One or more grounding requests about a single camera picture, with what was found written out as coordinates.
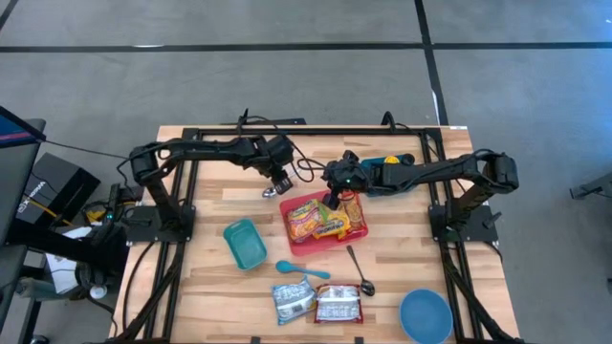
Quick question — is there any red white ramen packet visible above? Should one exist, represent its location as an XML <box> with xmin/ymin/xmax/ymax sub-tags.
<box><xmin>314</xmin><ymin>283</ymin><xmax>364</xmax><ymax>325</ymax></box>

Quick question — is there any dark metal spoon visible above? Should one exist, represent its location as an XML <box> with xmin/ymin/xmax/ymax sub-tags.
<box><xmin>345</xmin><ymin>245</ymin><xmax>377</xmax><ymax>297</ymax></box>

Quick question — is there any green-edged ramen packet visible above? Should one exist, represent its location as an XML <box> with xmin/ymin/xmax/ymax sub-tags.
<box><xmin>285</xmin><ymin>198</ymin><xmax>332</xmax><ymax>244</ymax></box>

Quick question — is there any teal rectangular container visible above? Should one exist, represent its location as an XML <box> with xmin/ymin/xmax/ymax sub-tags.
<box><xmin>222</xmin><ymin>218</ymin><xmax>269</xmax><ymax>272</ymax></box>

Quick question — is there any black printed box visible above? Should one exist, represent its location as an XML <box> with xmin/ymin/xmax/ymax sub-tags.
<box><xmin>16</xmin><ymin>152</ymin><xmax>101</xmax><ymax>226</ymax></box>

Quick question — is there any white paper sheet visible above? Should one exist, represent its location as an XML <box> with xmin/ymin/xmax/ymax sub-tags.
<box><xmin>45</xmin><ymin>226</ymin><xmax>92</xmax><ymax>295</ymax></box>

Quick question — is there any computer monitor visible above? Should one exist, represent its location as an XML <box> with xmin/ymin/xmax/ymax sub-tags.
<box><xmin>0</xmin><ymin>104</ymin><xmax>48</xmax><ymax>249</ymax></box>

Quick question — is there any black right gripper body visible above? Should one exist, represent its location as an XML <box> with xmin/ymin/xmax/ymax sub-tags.
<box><xmin>322</xmin><ymin>151</ymin><xmax>370</xmax><ymax>195</ymax></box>

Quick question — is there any grey stand foot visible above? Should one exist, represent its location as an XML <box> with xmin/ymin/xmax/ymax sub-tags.
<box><xmin>568</xmin><ymin>171</ymin><xmax>612</xmax><ymax>202</ymax></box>

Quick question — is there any blue plastic spoon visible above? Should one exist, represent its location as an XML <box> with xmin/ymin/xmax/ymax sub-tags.
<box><xmin>275</xmin><ymin>259</ymin><xmax>332</xmax><ymax>281</ymax></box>

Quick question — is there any black floor cable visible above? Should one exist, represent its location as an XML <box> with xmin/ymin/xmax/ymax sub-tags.
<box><xmin>45</xmin><ymin>139</ymin><xmax>133</xmax><ymax>161</ymax></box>

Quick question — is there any red plastic tray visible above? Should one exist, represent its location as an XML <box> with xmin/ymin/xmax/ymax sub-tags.
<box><xmin>278</xmin><ymin>189</ymin><xmax>370</xmax><ymax>258</ymax></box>

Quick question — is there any blue rectangular container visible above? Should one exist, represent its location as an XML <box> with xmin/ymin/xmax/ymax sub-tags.
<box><xmin>358</xmin><ymin>155</ymin><xmax>422</xmax><ymax>198</ymax></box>

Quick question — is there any yellow cable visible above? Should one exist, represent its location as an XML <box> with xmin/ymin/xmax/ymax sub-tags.
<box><xmin>28</xmin><ymin>198</ymin><xmax>73</xmax><ymax>226</ymax></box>

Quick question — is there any blue round bowl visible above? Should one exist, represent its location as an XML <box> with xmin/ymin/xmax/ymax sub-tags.
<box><xmin>399</xmin><ymin>288</ymin><xmax>454</xmax><ymax>344</ymax></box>

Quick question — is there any black metal rig frame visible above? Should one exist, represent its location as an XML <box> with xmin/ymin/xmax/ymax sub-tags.
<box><xmin>109</xmin><ymin>124</ymin><xmax>527</xmax><ymax>344</ymax></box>

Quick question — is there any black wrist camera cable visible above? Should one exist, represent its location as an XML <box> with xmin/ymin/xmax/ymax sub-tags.
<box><xmin>236</xmin><ymin>114</ymin><xmax>307</xmax><ymax>159</ymax></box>
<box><xmin>295</xmin><ymin>156</ymin><xmax>336</xmax><ymax>183</ymax></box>

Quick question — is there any red beef ramen packet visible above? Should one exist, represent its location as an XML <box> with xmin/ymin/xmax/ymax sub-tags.
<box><xmin>339</xmin><ymin>190</ymin><xmax>368</xmax><ymax>236</ymax></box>

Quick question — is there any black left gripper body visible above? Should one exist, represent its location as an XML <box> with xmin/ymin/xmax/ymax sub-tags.
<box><xmin>257</xmin><ymin>135</ymin><xmax>295</xmax><ymax>195</ymax></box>

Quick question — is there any blue white ramen packet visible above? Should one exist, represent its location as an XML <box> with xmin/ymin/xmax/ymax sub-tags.
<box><xmin>271</xmin><ymin>275</ymin><xmax>317</xmax><ymax>327</ymax></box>

